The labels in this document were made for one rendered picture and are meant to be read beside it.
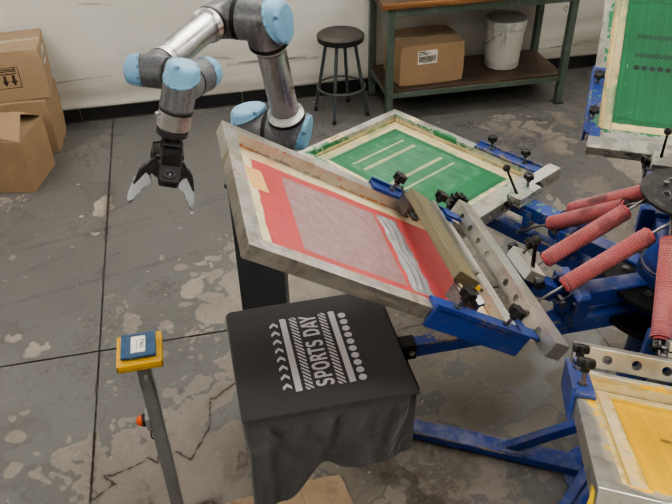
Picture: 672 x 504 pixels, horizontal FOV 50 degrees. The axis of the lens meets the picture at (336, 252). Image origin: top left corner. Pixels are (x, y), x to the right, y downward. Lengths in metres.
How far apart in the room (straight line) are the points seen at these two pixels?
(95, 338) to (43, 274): 0.67
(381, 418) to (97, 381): 1.79
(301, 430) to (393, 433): 0.28
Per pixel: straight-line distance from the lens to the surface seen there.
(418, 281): 1.84
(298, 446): 2.06
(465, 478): 3.01
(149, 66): 1.74
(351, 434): 2.07
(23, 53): 5.23
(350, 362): 2.06
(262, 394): 1.99
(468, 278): 1.80
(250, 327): 2.18
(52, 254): 4.39
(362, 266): 1.74
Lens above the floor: 2.41
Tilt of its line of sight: 36 degrees down
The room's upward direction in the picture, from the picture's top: 1 degrees counter-clockwise
